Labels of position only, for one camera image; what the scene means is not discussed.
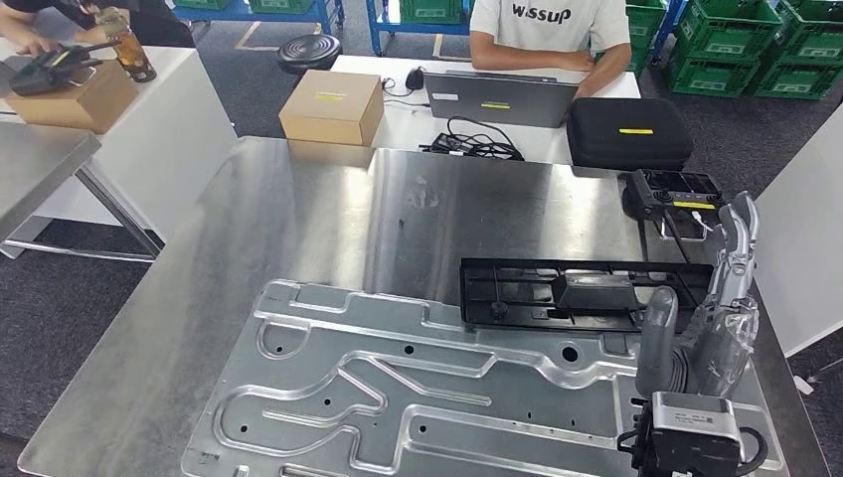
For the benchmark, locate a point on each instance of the blue metal shelf rack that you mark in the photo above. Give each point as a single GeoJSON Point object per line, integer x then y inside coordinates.
{"type": "Point", "coordinates": [673, 16]}
{"type": "Point", "coordinates": [326, 10]}
{"type": "Point", "coordinates": [379, 26]}

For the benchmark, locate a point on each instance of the stainless steel table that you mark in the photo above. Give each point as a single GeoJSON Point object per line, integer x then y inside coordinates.
{"type": "Point", "coordinates": [33, 164]}

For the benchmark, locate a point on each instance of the black remote controller with screen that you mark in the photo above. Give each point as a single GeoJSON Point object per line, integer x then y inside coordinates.
{"type": "Point", "coordinates": [672, 191]}

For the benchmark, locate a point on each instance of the black zip carry case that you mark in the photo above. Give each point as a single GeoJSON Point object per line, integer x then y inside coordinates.
{"type": "Point", "coordinates": [625, 145]}

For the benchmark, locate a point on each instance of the amber drink bottle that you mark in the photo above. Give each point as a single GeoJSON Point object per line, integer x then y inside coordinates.
{"type": "Point", "coordinates": [135, 59]}

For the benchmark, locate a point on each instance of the stainless steel workbench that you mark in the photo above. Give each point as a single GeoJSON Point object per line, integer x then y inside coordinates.
{"type": "Point", "coordinates": [263, 217]}

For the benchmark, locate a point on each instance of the cardboard box with yellow label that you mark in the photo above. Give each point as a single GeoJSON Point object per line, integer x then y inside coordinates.
{"type": "Point", "coordinates": [329, 118]}

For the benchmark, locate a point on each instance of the stamped steel panel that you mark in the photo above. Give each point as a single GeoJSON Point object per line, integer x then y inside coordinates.
{"type": "Point", "coordinates": [461, 408]}

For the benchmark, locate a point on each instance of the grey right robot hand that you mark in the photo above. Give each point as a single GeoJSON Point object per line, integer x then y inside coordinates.
{"type": "Point", "coordinates": [658, 342]}

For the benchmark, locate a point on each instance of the black plastic licence plate bracket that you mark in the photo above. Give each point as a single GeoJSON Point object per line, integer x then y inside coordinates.
{"type": "Point", "coordinates": [593, 289]}

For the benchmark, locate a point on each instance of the plain cardboard box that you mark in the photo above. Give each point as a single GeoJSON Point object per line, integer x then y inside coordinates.
{"type": "Point", "coordinates": [85, 108]}

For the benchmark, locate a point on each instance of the person's right forearm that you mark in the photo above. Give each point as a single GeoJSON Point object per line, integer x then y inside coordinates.
{"type": "Point", "coordinates": [514, 60]}

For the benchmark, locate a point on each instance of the person's left forearm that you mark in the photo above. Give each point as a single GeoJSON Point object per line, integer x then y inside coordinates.
{"type": "Point", "coordinates": [609, 69]}

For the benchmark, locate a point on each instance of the grey laptop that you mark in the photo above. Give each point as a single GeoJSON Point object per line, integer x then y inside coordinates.
{"type": "Point", "coordinates": [500, 99]}

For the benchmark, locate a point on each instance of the clear plastic film wrap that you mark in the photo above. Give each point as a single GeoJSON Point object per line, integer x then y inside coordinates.
{"type": "Point", "coordinates": [724, 342]}

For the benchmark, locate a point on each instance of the black computer mouse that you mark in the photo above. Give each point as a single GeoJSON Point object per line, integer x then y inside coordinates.
{"type": "Point", "coordinates": [415, 79]}

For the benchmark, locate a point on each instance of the black round stool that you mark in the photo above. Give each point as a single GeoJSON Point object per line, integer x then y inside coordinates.
{"type": "Point", "coordinates": [309, 52]}

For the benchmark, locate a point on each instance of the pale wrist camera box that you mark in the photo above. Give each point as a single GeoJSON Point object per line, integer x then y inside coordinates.
{"type": "Point", "coordinates": [691, 421]}

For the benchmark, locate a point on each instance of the person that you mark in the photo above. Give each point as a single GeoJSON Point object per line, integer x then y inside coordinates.
{"type": "Point", "coordinates": [158, 26]}
{"type": "Point", "coordinates": [546, 33]}

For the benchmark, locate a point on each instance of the green plastic crate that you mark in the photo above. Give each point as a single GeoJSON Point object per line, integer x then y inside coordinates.
{"type": "Point", "coordinates": [708, 79]}
{"type": "Point", "coordinates": [797, 85]}
{"type": "Point", "coordinates": [724, 29]}
{"type": "Point", "coordinates": [280, 6]}
{"type": "Point", "coordinates": [201, 4]}
{"type": "Point", "coordinates": [813, 36]}
{"type": "Point", "coordinates": [642, 33]}
{"type": "Point", "coordinates": [435, 12]}

